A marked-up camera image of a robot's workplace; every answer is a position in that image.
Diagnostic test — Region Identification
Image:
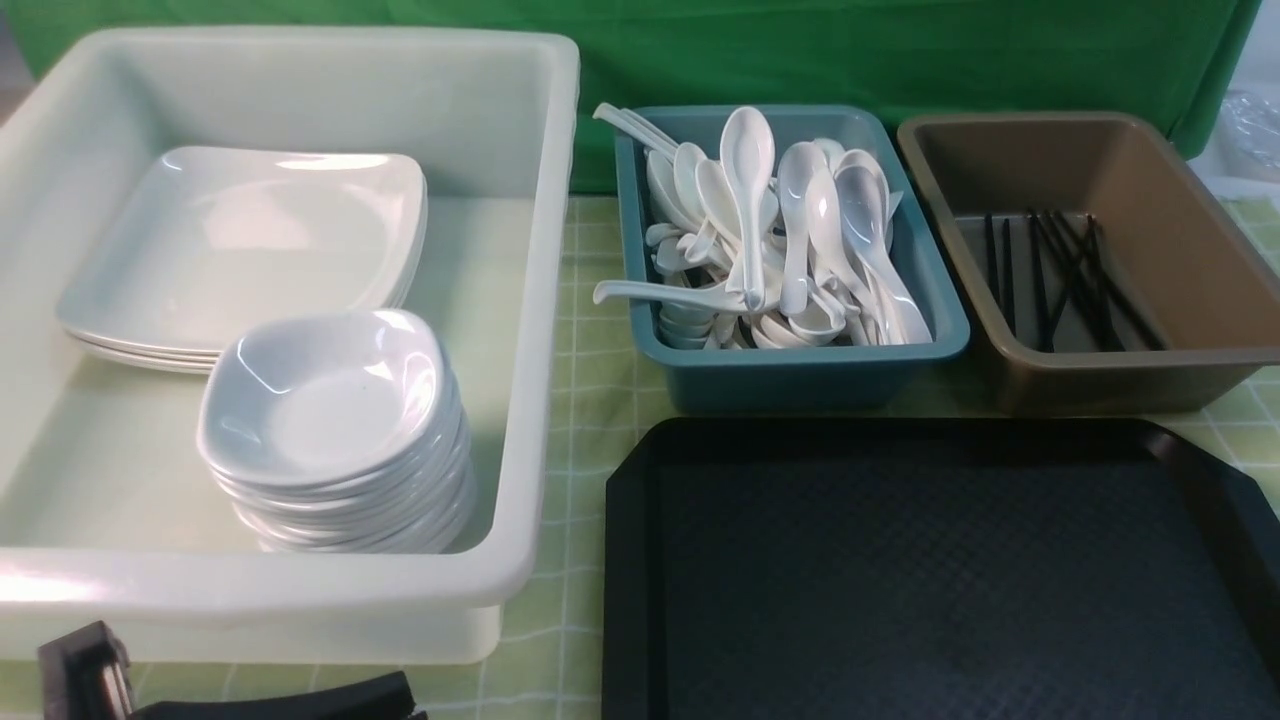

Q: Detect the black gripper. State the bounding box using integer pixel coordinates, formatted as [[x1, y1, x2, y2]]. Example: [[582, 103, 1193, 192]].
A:
[[38, 620, 429, 719]]

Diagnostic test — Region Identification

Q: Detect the small white square bowl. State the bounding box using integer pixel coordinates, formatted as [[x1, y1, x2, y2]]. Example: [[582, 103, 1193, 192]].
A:
[[195, 307, 461, 488]]

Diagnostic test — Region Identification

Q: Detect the large white square plate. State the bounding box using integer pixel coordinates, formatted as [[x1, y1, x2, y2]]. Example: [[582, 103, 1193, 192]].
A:
[[56, 146, 428, 354]]

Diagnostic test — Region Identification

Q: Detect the white ceramic soup spoon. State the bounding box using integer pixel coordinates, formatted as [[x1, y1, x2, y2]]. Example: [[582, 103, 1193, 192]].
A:
[[719, 106, 774, 313]]

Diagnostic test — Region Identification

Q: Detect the black chopstick gold tip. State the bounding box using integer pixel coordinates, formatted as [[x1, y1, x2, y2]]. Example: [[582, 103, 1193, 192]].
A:
[[1085, 214, 1125, 352]]

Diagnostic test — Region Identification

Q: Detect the top white plate in tub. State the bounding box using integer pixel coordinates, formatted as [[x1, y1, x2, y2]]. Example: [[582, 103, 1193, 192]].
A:
[[56, 193, 428, 373]]

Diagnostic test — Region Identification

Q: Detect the green checkered tablecloth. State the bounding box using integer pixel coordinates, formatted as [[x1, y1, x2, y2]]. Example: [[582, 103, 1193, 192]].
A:
[[0, 195, 1280, 720]]

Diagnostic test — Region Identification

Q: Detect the top white bowl of stack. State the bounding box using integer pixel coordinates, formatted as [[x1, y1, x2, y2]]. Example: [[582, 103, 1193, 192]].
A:
[[209, 414, 472, 503]]

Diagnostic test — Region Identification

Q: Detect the large white plastic tub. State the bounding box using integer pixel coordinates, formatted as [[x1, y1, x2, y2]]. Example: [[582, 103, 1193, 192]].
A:
[[3, 26, 579, 665]]

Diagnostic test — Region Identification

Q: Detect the black serving tray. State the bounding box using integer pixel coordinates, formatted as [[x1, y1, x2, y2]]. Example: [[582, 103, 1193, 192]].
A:
[[602, 418, 1279, 719]]

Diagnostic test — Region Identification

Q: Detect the white spoon centre upright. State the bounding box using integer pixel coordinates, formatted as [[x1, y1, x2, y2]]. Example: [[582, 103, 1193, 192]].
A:
[[777, 141, 827, 316]]

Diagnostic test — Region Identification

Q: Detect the clear grey spoon right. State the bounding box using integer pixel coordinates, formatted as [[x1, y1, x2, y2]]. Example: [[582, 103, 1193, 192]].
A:
[[835, 150, 933, 345]]

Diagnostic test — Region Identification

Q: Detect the brown plastic bin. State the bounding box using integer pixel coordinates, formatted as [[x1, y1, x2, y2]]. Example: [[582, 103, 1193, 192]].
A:
[[897, 111, 1279, 416]]

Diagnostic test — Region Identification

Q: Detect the white spoon long handle left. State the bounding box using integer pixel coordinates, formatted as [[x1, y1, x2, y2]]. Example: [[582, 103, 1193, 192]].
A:
[[591, 279, 748, 313]]

